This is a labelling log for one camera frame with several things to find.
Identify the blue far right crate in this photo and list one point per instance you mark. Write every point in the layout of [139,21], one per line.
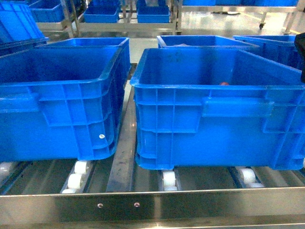
[278,48]

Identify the blue front right crate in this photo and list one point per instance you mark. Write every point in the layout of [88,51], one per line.
[185,118]

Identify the blue tilted crate left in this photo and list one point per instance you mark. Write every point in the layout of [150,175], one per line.
[18,29]

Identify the steel roller shelf rack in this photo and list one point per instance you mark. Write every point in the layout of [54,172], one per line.
[117,193]

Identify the blue distant crate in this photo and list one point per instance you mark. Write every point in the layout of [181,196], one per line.
[102,11]
[152,11]

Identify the blue front left crate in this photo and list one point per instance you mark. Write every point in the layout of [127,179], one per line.
[59,103]

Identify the blue back right crate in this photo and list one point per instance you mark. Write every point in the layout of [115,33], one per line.
[198,41]

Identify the black robot arm edge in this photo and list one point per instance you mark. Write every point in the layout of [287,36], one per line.
[300,46]

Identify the blue back left crate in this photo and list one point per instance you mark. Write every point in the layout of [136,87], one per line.
[117,42]

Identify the blue distant crate right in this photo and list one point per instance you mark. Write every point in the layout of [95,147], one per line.
[152,11]

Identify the blue distant crate left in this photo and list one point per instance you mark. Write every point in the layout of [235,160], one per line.
[102,11]

